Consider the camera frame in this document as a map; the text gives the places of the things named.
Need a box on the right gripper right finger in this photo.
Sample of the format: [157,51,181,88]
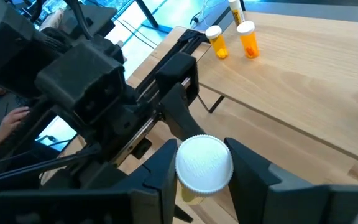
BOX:
[224,136,358,224]

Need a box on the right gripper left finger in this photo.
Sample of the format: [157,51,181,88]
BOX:
[0,138,180,224]

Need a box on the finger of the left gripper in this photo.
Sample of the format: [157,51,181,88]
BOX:
[155,52,207,142]
[131,138,152,160]

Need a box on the large amber wide-capped bottle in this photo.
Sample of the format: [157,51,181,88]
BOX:
[175,134,234,206]

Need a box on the orange bottle with yellow pills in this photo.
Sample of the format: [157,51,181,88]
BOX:
[204,24,229,60]

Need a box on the slim yellow labelled pill bottle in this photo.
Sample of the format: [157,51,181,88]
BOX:
[227,0,247,27]

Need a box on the wooden shelf riser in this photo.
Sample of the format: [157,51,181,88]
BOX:
[196,11,358,170]

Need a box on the person's hand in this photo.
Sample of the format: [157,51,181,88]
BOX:
[0,106,30,141]

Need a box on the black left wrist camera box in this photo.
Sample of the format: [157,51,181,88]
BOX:
[35,39,127,126]

